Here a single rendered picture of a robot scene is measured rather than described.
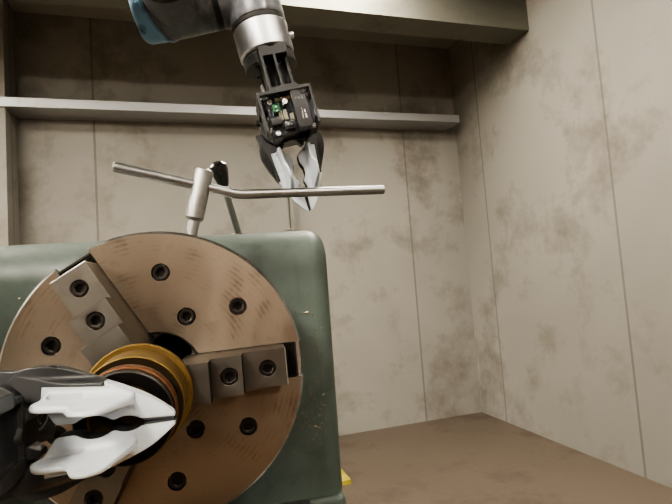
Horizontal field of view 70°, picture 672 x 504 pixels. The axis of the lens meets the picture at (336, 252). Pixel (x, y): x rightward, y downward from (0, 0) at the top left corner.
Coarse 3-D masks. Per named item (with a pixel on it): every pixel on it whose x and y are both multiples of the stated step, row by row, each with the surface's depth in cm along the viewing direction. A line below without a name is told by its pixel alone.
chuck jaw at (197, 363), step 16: (192, 352) 53; (208, 352) 52; (224, 352) 51; (240, 352) 49; (256, 352) 49; (272, 352) 49; (288, 352) 54; (192, 368) 44; (208, 368) 45; (224, 368) 47; (240, 368) 47; (256, 368) 49; (272, 368) 49; (288, 368) 54; (208, 384) 44; (224, 384) 47; (240, 384) 47; (256, 384) 49; (272, 384) 49; (208, 400) 44
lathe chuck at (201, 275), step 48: (144, 240) 52; (192, 240) 53; (48, 288) 50; (144, 288) 52; (192, 288) 52; (240, 288) 53; (48, 336) 50; (192, 336) 52; (240, 336) 53; (288, 336) 54; (288, 384) 53; (192, 432) 51; (240, 432) 52; (288, 432) 53; (144, 480) 50; (192, 480) 51; (240, 480) 52
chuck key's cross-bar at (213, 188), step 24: (120, 168) 55; (144, 168) 56; (216, 192) 58; (240, 192) 59; (264, 192) 59; (288, 192) 60; (312, 192) 61; (336, 192) 62; (360, 192) 63; (384, 192) 64
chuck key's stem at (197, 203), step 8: (200, 168) 57; (200, 176) 57; (208, 176) 57; (200, 184) 57; (208, 184) 57; (192, 192) 57; (200, 192) 57; (208, 192) 58; (192, 200) 57; (200, 200) 57; (192, 208) 57; (200, 208) 57; (192, 216) 56; (200, 216) 57; (192, 224) 57; (192, 232) 57
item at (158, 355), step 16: (112, 352) 42; (128, 352) 41; (144, 352) 41; (160, 352) 43; (96, 368) 42; (112, 368) 38; (128, 368) 37; (144, 368) 38; (160, 368) 40; (176, 368) 42; (128, 384) 37; (144, 384) 37; (160, 384) 37; (176, 384) 40; (192, 384) 43; (176, 400) 39; (192, 400) 43; (96, 416) 39; (128, 416) 44; (176, 416) 38; (96, 432) 38; (160, 448) 37; (128, 464) 37
